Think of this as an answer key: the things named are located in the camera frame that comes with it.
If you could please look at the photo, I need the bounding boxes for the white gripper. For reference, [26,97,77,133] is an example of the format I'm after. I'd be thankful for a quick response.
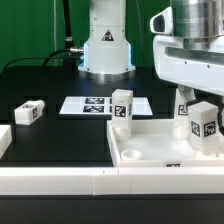
[153,35,224,103]

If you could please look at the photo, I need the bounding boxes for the white square tabletop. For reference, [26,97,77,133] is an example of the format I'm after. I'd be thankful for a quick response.
[107,119,224,168]

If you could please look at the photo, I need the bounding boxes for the black hose with metal fitting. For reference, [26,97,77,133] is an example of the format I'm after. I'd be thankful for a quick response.
[62,0,85,56]

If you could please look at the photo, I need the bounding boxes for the white marker base plate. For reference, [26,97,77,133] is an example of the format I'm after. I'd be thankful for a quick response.
[60,96,153,116]

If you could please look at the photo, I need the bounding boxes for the black cable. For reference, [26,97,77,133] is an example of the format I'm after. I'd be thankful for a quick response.
[2,49,84,73]

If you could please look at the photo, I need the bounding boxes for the white U-shaped obstacle fence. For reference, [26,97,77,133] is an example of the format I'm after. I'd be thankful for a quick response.
[0,124,224,196]

